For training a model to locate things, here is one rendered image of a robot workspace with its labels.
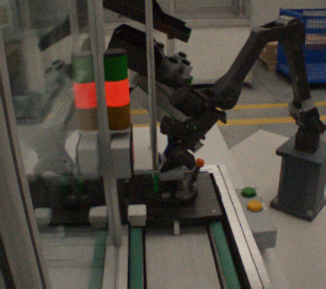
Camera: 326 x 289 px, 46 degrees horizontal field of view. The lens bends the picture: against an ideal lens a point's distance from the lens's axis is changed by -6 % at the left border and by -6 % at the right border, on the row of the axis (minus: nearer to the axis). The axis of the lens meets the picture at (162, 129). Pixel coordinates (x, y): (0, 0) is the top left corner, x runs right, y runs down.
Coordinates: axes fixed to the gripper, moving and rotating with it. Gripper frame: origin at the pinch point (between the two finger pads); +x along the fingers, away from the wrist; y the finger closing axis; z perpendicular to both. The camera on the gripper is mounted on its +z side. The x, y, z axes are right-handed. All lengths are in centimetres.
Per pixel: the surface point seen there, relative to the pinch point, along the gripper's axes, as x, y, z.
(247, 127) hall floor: 19, -263, -144
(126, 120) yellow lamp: -8.7, 20.6, 20.0
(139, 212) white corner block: 12.3, 11.5, 0.4
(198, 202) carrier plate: 3.5, 5.5, -12.8
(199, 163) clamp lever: -4.3, 1.0, -7.1
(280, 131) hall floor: -1, -250, -166
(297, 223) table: -8.2, 4.5, -42.8
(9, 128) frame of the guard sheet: -23, 76, 38
